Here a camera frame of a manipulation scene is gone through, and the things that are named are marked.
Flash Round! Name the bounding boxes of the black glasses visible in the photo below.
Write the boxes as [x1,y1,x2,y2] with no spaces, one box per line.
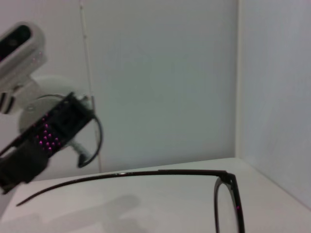
[16,169,245,233]

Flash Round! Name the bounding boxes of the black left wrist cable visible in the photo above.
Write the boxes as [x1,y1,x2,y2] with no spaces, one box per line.
[71,113,104,168]

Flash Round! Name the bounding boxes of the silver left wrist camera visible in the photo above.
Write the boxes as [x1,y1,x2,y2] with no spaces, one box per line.
[0,21,47,86]

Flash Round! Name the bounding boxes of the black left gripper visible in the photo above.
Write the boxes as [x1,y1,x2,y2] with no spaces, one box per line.
[0,91,96,195]

